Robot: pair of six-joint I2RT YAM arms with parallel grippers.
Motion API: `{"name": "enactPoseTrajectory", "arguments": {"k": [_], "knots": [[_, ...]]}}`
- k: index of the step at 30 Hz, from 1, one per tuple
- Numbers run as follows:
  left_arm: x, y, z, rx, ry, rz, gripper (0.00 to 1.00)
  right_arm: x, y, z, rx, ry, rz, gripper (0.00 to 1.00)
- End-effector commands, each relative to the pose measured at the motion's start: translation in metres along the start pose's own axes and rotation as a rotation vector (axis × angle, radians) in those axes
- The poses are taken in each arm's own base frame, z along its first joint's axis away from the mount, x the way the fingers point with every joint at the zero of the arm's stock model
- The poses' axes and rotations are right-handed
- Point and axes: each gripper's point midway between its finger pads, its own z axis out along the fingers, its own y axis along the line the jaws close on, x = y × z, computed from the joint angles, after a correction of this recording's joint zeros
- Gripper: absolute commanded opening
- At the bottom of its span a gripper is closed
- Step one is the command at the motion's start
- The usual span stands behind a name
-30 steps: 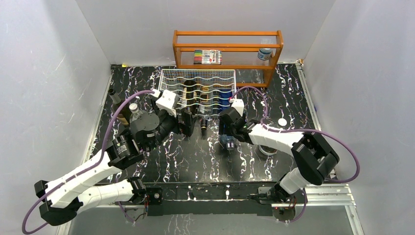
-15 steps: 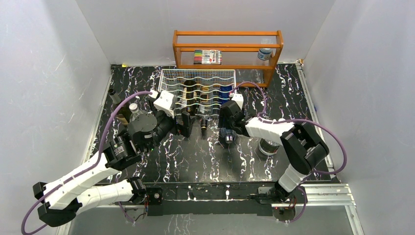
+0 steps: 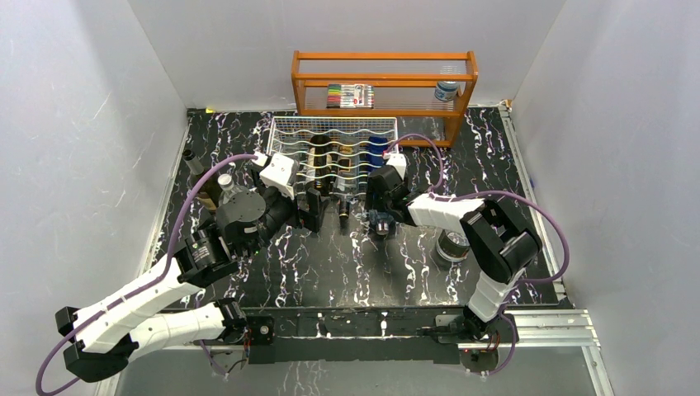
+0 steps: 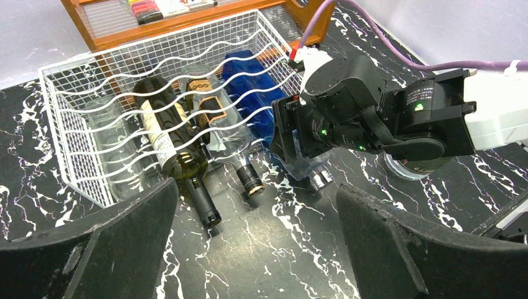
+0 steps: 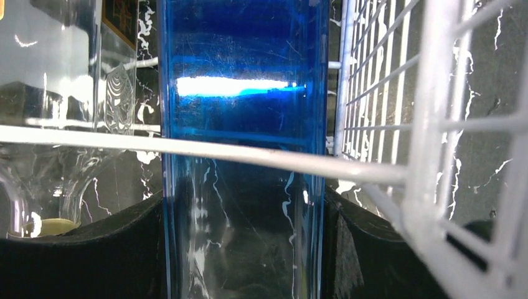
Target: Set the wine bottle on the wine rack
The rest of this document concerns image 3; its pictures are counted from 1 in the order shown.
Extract dark wine bottle left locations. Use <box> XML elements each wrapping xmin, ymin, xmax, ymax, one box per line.
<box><xmin>182</xmin><ymin>148</ymin><xmax>223</xmax><ymax>214</ymax></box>

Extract orange wooden shelf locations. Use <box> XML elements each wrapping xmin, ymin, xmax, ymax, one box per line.
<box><xmin>291</xmin><ymin>50</ymin><xmax>479</xmax><ymax>148</ymax></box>

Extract clear bottle black label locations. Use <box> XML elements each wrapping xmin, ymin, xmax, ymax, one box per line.
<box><xmin>436</xmin><ymin>229</ymin><xmax>471</xmax><ymax>262</ymax></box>

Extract small white blue jar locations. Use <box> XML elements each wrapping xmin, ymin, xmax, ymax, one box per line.
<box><xmin>434</xmin><ymin>81</ymin><xmax>460</xmax><ymax>102</ymax></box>

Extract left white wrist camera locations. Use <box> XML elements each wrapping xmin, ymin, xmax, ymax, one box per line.
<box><xmin>259</xmin><ymin>153</ymin><xmax>300</xmax><ymax>200</ymax></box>

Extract white wire wine rack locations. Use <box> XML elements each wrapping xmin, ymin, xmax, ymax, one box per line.
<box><xmin>266</xmin><ymin>116</ymin><xmax>399</xmax><ymax>198</ymax></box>

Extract blue glass bottle white cap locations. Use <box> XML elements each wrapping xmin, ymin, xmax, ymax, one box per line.
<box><xmin>365</xmin><ymin>136</ymin><xmax>392</xmax><ymax>238</ymax></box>

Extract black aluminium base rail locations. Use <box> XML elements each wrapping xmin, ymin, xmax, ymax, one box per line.
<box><xmin>125</xmin><ymin>305</ymin><xmax>597</xmax><ymax>367</ymax></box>

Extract dark green wine bottle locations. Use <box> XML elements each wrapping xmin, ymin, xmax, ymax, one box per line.
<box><xmin>305</xmin><ymin>134</ymin><xmax>332</xmax><ymax>196</ymax></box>

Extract square bottle brown label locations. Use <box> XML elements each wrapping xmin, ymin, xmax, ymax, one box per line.
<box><xmin>333</xmin><ymin>144</ymin><xmax>357</xmax><ymax>233</ymax></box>

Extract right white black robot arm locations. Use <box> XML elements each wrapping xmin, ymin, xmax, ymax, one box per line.
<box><xmin>367</xmin><ymin>165</ymin><xmax>542</xmax><ymax>342</ymax></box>

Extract purple cable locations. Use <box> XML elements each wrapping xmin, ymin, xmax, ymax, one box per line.
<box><xmin>390</xmin><ymin>132</ymin><xmax>571</xmax><ymax>378</ymax></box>
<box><xmin>35</xmin><ymin>153</ymin><xmax>269</xmax><ymax>396</ymax></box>

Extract round clear bottle white cap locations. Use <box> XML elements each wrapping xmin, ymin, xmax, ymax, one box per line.
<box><xmin>217</xmin><ymin>173</ymin><xmax>248</xmax><ymax>206</ymax></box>

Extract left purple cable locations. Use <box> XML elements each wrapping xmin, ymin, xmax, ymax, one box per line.
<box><xmin>35</xmin><ymin>153</ymin><xmax>269</xmax><ymax>396</ymax></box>

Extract pack of coloured markers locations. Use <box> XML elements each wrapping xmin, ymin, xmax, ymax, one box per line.
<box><xmin>326</xmin><ymin>83</ymin><xmax>375</xmax><ymax>109</ymax></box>

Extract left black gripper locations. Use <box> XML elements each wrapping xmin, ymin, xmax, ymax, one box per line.
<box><xmin>243</xmin><ymin>167</ymin><xmax>329</xmax><ymax>260</ymax></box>

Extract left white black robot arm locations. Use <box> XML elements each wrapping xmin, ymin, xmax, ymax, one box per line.
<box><xmin>55</xmin><ymin>187</ymin><xmax>329</xmax><ymax>383</ymax></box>

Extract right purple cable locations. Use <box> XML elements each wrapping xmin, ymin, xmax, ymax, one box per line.
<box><xmin>390</xmin><ymin>132</ymin><xmax>571</xmax><ymax>378</ymax></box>

